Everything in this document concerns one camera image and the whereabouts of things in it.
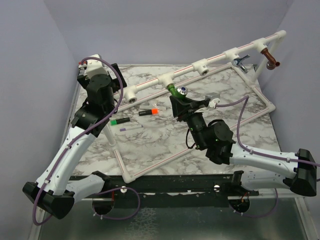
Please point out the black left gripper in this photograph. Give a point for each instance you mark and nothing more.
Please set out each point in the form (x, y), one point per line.
(118, 74)

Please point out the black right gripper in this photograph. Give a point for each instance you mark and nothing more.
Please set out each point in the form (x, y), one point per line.
(185, 108)

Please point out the green water faucet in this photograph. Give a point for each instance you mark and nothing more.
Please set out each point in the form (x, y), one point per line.
(179, 92)

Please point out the white pvc pipe frame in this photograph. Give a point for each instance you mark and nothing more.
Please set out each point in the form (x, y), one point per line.
(207, 67)

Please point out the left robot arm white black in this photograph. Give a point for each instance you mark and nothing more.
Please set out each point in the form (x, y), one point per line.
(52, 191)

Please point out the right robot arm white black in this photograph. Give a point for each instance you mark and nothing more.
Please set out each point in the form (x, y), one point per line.
(296, 171)

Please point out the clear plastic bag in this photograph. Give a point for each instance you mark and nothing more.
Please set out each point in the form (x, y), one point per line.
(149, 105)

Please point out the orange capped black marker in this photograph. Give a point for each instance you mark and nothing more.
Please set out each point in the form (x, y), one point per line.
(148, 112)

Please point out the green capped black marker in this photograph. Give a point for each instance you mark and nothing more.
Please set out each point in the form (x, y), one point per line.
(119, 121)

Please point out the purple capped white pen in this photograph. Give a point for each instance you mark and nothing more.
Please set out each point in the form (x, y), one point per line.
(130, 128)

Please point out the grey metal faucet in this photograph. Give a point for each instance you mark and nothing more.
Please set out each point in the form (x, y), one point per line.
(238, 62)

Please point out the brown copper faucet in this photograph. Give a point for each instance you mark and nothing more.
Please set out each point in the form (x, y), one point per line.
(272, 63)

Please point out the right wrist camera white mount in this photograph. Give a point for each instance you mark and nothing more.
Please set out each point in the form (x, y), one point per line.
(214, 100)

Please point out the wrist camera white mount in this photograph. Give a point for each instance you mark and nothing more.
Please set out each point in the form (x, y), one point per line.
(93, 67)
(214, 100)

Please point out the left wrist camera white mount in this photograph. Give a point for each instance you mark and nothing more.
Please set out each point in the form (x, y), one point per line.
(93, 67)

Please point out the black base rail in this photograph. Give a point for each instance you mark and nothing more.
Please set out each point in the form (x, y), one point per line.
(173, 191)

